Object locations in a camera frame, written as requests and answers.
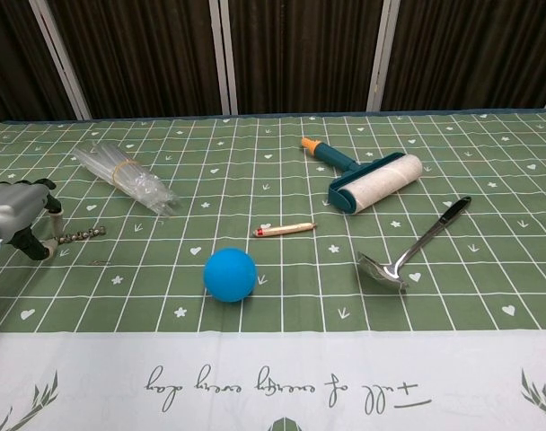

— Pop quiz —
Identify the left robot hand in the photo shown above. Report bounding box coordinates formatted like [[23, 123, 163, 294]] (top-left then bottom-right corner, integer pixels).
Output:
[[0, 178, 66, 261]]

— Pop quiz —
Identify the silver metal bead chain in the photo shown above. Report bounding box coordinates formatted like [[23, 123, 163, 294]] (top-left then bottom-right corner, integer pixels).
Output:
[[56, 225, 106, 245]]

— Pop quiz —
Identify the clear plastic tube bundle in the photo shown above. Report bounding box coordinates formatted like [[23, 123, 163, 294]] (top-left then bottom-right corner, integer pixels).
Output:
[[72, 141, 181, 220]]

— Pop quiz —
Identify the blue ball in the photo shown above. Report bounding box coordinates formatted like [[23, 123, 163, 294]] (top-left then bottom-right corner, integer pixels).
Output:
[[203, 248, 259, 303]]

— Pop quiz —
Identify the small wooden pen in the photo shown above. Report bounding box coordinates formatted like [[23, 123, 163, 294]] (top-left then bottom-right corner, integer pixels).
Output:
[[251, 221, 318, 239]]

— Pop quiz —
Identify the green checkered tablecloth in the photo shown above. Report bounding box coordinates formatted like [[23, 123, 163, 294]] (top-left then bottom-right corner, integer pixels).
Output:
[[0, 110, 546, 431]]

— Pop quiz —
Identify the teal lint roller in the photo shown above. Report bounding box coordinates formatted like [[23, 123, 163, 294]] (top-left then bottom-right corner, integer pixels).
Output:
[[300, 136, 424, 216]]

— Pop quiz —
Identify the stainless steel ladle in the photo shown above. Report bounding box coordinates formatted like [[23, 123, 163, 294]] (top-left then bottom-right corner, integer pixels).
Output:
[[356, 195, 472, 292]]

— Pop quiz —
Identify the white folding screen frame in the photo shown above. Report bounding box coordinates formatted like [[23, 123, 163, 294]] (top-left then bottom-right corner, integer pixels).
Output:
[[28, 0, 546, 121]]

